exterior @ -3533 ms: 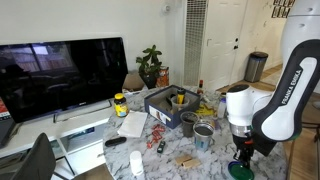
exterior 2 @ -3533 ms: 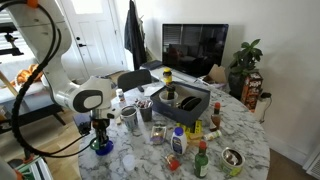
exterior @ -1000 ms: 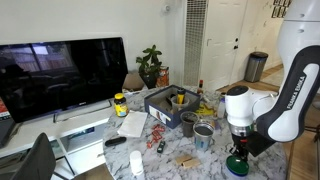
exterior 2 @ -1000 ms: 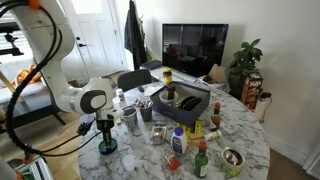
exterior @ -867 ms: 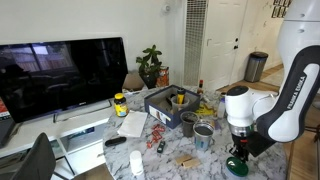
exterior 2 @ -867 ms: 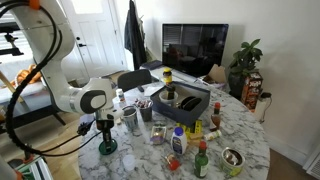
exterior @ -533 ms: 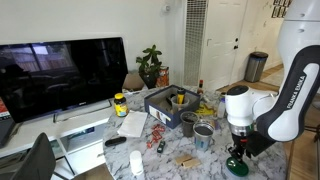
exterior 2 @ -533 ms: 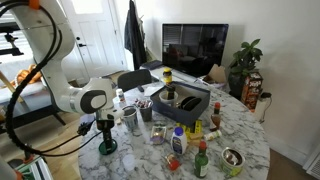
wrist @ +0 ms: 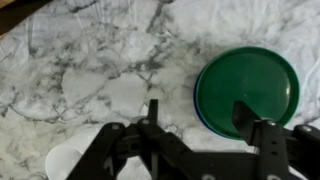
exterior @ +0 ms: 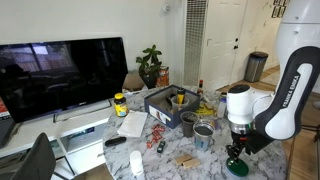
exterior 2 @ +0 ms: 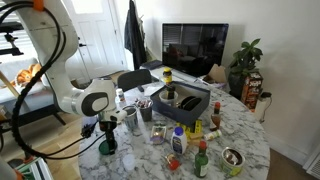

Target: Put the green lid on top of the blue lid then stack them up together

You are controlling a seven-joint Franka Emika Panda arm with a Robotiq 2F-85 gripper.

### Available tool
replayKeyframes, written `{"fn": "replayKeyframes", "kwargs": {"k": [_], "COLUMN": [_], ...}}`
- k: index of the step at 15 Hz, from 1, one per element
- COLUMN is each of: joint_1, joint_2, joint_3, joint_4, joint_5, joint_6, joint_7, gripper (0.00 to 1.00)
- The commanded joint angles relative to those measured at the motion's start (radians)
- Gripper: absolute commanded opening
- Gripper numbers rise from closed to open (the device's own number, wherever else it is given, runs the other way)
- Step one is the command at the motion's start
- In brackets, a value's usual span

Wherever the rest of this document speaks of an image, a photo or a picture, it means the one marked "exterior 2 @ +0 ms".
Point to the small jar red lid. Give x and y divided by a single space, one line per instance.
173 164

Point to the green potted plant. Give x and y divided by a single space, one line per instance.
245 60

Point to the white panel door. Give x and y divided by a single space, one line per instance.
100 40

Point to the brown sauce bottle red cap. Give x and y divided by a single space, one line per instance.
215 120

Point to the white television stand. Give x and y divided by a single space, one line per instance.
156 74

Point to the green plastic bowl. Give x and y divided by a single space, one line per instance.
102 150

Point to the yellow snack packet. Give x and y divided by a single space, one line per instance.
196 128

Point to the black low table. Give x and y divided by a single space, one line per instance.
36 115

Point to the light wooden beam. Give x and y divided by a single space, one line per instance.
10 86

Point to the silver metal cup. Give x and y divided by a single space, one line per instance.
130 120

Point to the black camera tripod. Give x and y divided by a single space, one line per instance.
10 27

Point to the dark laptop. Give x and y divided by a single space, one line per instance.
151 64

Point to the white plastic pill bottle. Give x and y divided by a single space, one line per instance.
120 97

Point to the tan wooden piece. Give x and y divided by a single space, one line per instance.
196 136

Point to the black item in box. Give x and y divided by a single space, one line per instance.
190 103

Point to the orange plush toy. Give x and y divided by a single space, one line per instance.
28 75

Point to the yellow bottle black cap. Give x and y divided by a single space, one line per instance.
170 91

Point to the white frame green stripes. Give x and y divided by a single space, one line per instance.
36 168

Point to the open tin green label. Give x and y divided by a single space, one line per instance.
230 168

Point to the orange printed cardboard box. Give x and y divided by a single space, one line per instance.
251 90

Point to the brown cardboard piece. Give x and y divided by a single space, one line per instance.
217 74

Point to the dark grey cup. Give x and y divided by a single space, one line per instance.
145 114

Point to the small white lying bottle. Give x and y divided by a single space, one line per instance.
212 135

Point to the dark hanging jacket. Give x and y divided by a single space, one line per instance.
135 36

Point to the window with blinds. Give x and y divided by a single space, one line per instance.
23 46

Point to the white bottle blue cap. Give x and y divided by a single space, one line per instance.
179 143

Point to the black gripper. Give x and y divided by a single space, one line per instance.
108 126

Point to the white plastic bowl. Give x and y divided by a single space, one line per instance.
163 98

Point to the white floor vent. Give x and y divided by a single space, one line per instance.
313 165

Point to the small clear plastic cup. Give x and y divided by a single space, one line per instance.
128 162

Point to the black remote control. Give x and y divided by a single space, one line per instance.
140 89

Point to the black flat screen television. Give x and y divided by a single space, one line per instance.
195 50

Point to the grey sofa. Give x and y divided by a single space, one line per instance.
10 94

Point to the red candy wrapper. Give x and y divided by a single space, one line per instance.
139 102
147 103

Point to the green glass bottle red cap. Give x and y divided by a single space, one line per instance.
201 165

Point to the navy cardboard box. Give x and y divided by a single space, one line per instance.
180 115

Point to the black office chair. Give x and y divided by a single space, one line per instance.
135 79

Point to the vitamin bottle yellow lid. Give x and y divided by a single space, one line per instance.
167 77

